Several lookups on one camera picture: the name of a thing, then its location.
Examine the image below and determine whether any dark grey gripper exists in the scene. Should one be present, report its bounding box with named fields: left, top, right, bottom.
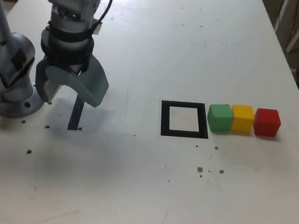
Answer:
left=32, top=49, right=112, bottom=110

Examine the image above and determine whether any green cube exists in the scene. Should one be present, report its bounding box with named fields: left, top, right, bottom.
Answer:
left=206, top=102, right=235, bottom=134

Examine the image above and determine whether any yellow cube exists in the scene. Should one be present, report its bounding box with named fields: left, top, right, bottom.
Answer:
left=229, top=103, right=256, bottom=134

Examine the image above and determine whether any red cube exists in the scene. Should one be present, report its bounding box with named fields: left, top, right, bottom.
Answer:
left=252, top=108, right=283, bottom=138

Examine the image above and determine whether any black tape square outline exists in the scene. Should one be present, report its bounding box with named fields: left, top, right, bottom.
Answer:
left=158, top=99, right=211, bottom=141

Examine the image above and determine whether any black tape strip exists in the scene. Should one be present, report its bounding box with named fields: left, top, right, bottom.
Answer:
left=67, top=95, right=86, bottom=132

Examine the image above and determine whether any white slanted board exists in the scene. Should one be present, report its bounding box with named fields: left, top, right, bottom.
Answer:
left=286, top=13, right=299, bottom=55

